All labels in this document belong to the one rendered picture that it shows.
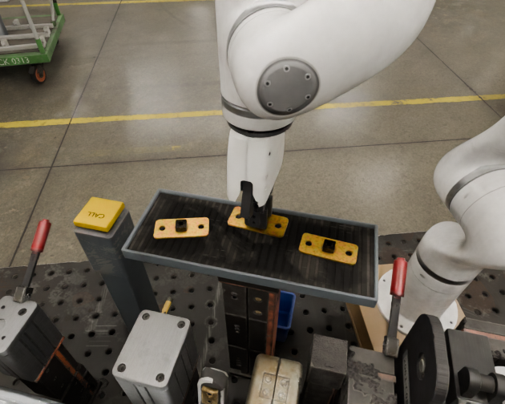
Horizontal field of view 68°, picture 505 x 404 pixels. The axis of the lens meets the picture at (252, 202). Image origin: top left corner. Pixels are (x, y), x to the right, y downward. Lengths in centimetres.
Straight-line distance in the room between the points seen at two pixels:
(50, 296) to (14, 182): 173
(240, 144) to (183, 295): 72
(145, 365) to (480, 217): 54
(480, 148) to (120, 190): 211
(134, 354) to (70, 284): 66
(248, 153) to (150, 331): 29
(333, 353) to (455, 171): 37
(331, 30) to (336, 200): 208
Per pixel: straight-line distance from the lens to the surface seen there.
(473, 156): 72
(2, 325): 73
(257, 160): 41
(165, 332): 56
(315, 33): 28
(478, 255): 71
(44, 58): 377
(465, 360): 55
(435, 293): 88
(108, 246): 66
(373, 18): 30
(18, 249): 239
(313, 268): 55
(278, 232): 53
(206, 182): 242
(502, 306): 124
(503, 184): 71
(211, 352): 99
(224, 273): 54
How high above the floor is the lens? 161
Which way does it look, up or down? 45 degrees down
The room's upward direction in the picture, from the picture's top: straight up
